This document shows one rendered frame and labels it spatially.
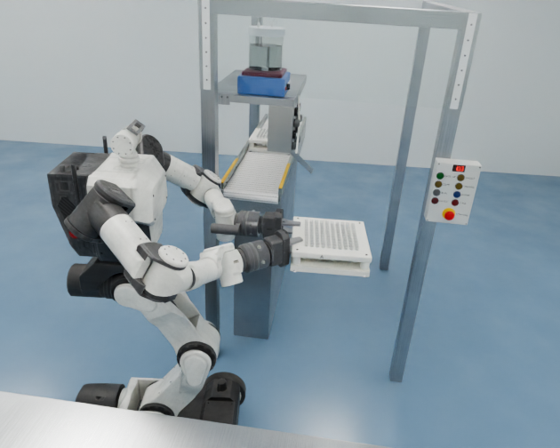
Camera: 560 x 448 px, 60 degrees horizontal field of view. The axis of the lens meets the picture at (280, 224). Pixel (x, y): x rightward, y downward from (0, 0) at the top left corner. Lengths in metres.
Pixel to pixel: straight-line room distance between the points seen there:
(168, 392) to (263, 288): 0.88
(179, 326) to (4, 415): 0.65
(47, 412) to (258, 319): 1.63
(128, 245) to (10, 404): 0.46
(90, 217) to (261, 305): 1.52
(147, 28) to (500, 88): 3.70
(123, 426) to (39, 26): 5.12
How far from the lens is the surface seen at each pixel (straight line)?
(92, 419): 1.28
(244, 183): 2.35
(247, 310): 2.74
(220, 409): 2.21
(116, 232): 1.27
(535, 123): 5.98
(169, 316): 1.73
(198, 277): 1.27
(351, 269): 1.53
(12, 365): 2.92
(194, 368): 1.83
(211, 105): 2.08
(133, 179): 1.46
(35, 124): 6.27
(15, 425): 1.33
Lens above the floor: 1.82
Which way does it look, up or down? 27 degrees down
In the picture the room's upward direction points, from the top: 3 degrees clockwise
